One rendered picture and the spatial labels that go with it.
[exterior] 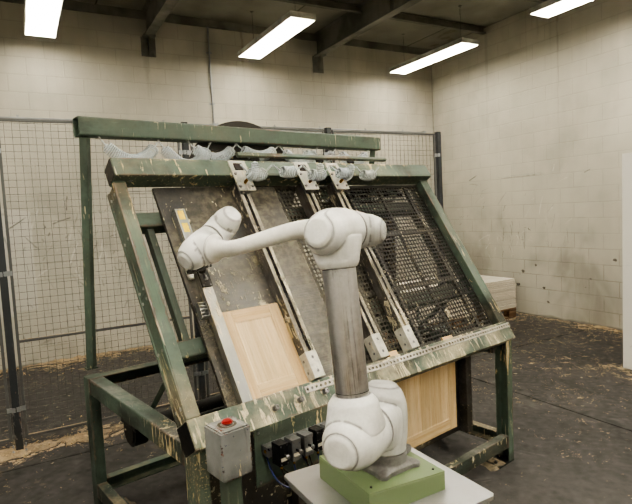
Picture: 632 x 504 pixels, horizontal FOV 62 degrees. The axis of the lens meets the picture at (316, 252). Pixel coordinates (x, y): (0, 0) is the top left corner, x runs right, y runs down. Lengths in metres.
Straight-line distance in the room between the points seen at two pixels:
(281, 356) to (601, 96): 6.03
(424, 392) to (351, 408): 1.79
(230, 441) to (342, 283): 0.72
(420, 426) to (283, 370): 1.21
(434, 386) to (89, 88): 5.54
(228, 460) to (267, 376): 0.53
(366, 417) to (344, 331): 0.25
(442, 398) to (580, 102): 5.19
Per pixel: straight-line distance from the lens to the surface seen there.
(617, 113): 7.51
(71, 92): 7.28
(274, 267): 2.58
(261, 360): 2.38
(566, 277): 7.91
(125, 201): 2.49
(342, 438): 1.54
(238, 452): 1.96
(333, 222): 1.47
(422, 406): 3.33
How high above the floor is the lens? 1.66
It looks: 4 degrees down
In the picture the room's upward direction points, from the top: 3 degrees counter-clockwise
